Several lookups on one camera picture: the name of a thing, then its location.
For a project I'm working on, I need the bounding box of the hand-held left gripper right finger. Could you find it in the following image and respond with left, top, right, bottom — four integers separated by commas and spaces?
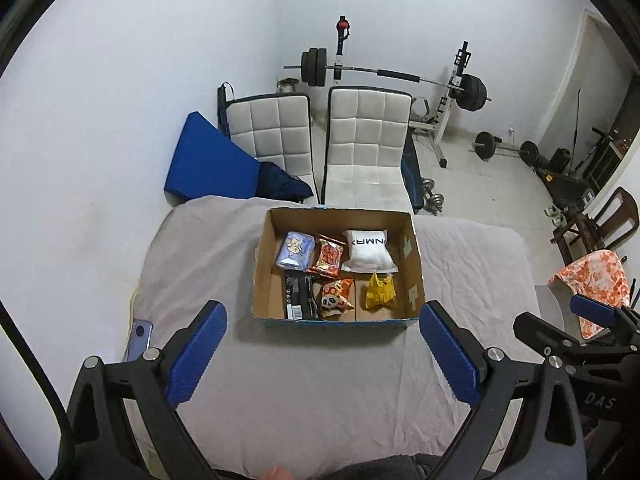
419, 302, 586, 480

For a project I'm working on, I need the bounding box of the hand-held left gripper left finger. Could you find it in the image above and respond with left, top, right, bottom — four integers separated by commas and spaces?
59, 300, 228, 480

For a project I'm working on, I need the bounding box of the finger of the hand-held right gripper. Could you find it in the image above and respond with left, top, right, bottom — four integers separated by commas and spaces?
570, 293, 640, 347
513, 311, 631, 365

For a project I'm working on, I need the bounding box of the yellow packet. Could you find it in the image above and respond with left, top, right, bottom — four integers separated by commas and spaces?
363, 272, 397, 310

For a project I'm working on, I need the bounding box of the black packet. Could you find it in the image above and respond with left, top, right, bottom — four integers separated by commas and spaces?
284, 271, 323, 321

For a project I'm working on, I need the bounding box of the cardboard box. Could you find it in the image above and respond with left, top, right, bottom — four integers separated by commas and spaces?
251, 206, 426, 330

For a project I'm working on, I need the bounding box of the orange panda snack packet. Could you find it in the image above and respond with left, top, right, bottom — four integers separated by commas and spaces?
320, 277, 355, 317

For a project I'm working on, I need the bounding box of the white soft packet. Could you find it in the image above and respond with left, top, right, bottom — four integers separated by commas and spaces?
341, 229, 398, 273

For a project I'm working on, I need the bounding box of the light blue tissue packet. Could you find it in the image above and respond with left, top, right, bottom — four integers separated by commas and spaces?
276, 231, 316, 272

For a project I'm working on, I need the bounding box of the red snack packet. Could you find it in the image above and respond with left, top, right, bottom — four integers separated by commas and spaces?
307, 233, 346, 279

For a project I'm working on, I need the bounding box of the orange floral towel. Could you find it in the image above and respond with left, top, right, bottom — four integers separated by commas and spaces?
547, 249, 630, 338

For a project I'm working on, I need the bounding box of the blue smartphone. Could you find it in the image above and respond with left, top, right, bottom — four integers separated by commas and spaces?
125, 317, 153, 362

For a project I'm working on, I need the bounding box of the dark wooden chair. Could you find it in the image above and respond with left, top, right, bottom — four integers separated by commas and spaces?
552, 186, 639, 266

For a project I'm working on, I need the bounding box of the grey table sheet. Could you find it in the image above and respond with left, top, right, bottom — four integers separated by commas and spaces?
120, 195, 543, 476

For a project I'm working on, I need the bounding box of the person's dark fleece clothing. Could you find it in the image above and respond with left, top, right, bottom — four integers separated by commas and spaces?
320, 452, 431, 480

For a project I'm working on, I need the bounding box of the black speaker box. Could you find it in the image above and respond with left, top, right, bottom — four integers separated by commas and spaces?
547, 147, 572, 173

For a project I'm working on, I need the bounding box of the black exercise machine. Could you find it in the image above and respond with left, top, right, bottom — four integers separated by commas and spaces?
572, 127, 618, 181

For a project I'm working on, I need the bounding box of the blue foam mat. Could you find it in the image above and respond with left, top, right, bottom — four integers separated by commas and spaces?
163, 112, 261, 206

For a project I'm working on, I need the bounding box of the dark blue cloth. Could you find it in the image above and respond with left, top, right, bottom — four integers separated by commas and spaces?
255, 161, 315, 204

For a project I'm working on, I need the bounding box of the short barbell with plates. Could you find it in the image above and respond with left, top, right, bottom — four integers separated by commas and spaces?
470, 131, 541, 166

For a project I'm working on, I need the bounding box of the white quilted chair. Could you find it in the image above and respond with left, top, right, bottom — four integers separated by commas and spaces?
320, 86, 413, 211
217, 85, 317, 200

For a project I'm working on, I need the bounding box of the long barbell with plates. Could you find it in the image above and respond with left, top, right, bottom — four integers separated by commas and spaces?
283, 47, 492, 112

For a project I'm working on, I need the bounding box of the door frame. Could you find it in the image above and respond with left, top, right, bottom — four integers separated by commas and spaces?
537, 7, 640, 161

